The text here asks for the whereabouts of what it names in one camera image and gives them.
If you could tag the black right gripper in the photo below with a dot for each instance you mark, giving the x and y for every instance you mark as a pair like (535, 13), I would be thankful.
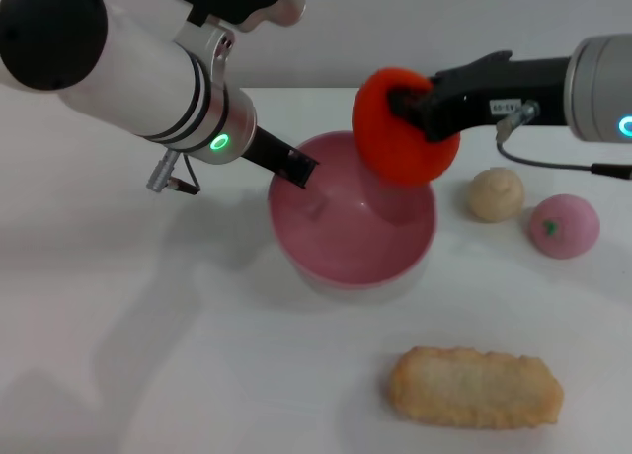
(494, 94)

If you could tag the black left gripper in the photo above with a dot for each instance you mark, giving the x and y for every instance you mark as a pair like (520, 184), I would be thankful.
(266, 150)

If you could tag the beige toy bun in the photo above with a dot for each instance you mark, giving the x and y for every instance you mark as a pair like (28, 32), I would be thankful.
(496, 196)

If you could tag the red toy pepper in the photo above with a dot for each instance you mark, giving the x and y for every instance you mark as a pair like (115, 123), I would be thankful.
(395, 143)

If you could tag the golden toy bread slice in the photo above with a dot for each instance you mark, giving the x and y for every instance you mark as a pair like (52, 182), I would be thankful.
(474, 387)

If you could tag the pink toy peach bun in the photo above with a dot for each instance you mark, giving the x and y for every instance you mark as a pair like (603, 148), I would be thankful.
(565, 227)

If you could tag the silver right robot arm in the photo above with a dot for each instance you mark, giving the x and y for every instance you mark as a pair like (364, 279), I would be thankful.
(602, 89)

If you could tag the pink plastic bowl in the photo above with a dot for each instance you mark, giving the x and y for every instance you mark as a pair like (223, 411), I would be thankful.
(345, 232)

